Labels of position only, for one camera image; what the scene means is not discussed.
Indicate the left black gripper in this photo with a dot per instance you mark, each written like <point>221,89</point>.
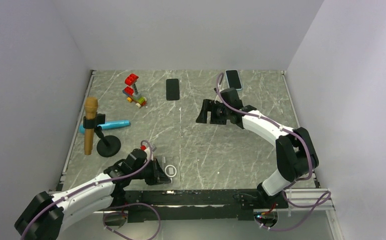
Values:
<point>158,175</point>

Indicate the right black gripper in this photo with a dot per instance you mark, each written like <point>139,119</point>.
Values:
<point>209,105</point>

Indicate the phone with blue case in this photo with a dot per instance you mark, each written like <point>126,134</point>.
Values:
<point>233,79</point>

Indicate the black phone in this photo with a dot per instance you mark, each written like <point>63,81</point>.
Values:
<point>172,89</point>

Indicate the clear magsafe phone case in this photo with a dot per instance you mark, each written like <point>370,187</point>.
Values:
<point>171,168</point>

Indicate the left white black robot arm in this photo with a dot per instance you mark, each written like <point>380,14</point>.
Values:
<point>47,215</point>

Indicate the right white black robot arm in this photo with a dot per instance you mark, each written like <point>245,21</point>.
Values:
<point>295,154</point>

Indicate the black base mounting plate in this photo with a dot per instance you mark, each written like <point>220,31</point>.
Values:
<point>240,204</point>

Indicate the blue marker pen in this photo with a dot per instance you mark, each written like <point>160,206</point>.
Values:
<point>108,125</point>

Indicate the colourful toy brick car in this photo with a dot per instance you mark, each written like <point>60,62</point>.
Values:
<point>132,93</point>

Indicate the brown toy microphone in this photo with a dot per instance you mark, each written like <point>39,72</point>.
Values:
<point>91,107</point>

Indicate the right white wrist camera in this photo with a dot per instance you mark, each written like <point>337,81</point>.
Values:
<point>217,99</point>

